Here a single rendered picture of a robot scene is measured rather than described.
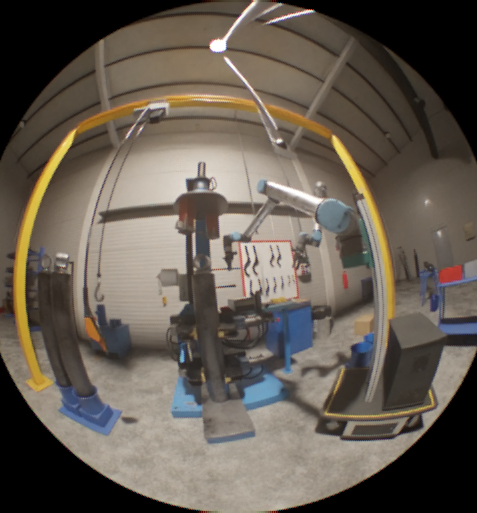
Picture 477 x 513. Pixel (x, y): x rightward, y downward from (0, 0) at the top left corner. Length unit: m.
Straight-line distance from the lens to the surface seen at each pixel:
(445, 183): 11.23
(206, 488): 1.41
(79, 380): 1.73
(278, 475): 1.40
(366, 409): 1.38
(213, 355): 1.41
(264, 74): 6.17
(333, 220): 0.72
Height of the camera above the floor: 1.34
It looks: 11 degrees up
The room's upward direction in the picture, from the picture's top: 6 degrees counter-clockwise
